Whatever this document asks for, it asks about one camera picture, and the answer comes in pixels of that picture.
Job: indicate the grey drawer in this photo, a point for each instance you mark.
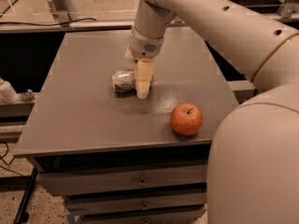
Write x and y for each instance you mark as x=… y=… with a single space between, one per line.
x=133 y=203
x=158 y=174
x=154 y=216

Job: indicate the red apple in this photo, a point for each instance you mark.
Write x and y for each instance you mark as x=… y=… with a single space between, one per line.
x=186 y=119

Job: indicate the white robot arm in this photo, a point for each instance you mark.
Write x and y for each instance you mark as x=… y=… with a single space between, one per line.
x=253 y=164

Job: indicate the grey drawer cabinet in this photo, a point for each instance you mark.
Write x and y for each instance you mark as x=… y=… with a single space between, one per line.
x=80 y=123

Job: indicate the top grey drawer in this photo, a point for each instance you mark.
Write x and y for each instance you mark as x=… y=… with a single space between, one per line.
x=158 y=174

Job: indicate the white cylinder at left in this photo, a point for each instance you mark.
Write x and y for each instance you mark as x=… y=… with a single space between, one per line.
x=7 y=92

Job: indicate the black stand leg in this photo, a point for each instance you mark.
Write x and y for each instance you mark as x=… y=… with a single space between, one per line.
x=21 y=213

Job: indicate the green white 7up can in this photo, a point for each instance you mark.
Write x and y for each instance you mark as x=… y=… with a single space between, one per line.
x=123 y=80

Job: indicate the bottom grey drawer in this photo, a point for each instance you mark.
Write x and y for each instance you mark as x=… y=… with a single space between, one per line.
x=154 y=216

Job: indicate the middle grey drawer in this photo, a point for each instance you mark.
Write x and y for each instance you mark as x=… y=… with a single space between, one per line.
x=133 y=203

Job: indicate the grey metal bracket left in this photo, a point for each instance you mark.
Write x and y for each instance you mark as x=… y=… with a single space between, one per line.
x=64 y=10

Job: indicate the small metal fitting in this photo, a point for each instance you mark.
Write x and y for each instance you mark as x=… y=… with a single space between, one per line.
x=28 y=96

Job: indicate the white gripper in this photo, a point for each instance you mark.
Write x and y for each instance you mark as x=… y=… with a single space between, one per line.
x=144 y=47

